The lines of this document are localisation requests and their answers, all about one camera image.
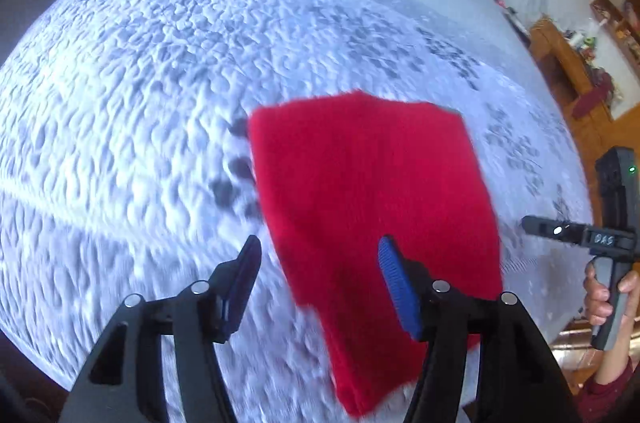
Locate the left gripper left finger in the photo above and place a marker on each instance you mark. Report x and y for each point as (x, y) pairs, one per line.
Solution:
(122, 378)

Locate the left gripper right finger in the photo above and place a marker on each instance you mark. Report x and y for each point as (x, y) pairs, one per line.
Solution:
(490, 348)

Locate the red knit sweater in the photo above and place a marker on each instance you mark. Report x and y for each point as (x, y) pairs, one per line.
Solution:
(336, 174)

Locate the right forearm red sleeve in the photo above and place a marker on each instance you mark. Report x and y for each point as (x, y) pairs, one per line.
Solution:
(605, 386)

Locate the person's right hand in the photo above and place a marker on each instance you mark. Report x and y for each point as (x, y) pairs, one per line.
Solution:
(597, 301)

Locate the wooden desk cabinet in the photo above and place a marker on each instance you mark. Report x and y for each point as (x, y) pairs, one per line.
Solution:
(594, 130)

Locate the dark red hanging cloth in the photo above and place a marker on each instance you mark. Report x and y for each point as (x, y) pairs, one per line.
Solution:
(602, 90)

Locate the white bottle on desk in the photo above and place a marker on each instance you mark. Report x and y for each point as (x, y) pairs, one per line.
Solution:
(576, 40)

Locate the grey quilted bedspread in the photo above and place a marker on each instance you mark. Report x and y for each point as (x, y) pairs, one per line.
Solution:
(125, 164)

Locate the wooden wall shelf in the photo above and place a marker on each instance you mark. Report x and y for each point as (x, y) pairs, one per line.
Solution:
(621, 21)

